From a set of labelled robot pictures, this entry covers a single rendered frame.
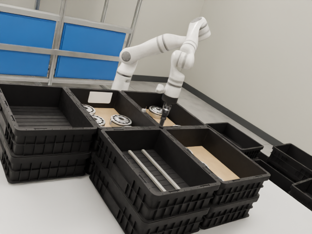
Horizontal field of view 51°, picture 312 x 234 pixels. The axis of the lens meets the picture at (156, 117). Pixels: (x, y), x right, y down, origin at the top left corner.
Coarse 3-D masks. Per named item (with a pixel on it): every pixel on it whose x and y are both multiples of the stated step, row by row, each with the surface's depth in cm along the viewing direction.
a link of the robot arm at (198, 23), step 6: (198, 18) 164; (204, 18) 164; (192, 24) 162; (198, 24) 159; (204, 24) 162; (192, 30) 157; (198, 30) 157; (186, 36) 157; (192, 36) 153; (186, 42) 150; (192, 42) 150
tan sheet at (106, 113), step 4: (96, 108) 165; (100, 108) 166; (104, 108) 168; (108, 108) 169; (112, 108) 171; (96, 112) 160; (100, 112) 162; (104, 112) 163; (108, 112) 164; (112, 112) 166; (116, 112) 167; (100, 116) 158; (104, 116) 159; (108, 116) 160; (108, 120) 156; (108, 124) 152
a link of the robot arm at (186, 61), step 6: (180, 48) 150; (186, 48) 147; (192, 48) 147; (186, 54) 142; (192, 54) 143; (180, 60) 142; (186, 60) 141; (192, 60) 142; (180, 66) 144; (186, 66) 142; (192, 66) 144
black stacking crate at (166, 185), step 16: (128, 144) 134; (144, 144) 139; (160, 144) 139; (112, 160) 117; (144, 160) 133; (160, 160) 136; (176, 160) 131; (112, 176) 116; (128, 176) 109; (144, 176) 122; (160, 176) 125; (176, 176) 129; (192, 176) 124; (208, 176) 117; (128, 192) 109; (208, 192) 113; (144, 208) 101; (160, 208) 101; (176, 208) 107; (192, 208) 112
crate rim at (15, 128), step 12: (0, 84) 134; (12, 84) 137; (24, 84) 140; (36, 84) 144; (0, 96) 124; (12, 120) 110; (24, 132) 107; (36, 132) 110; (48, 132) 112; (60, 132) 115; (72, 132) 118; (84, 132) 121
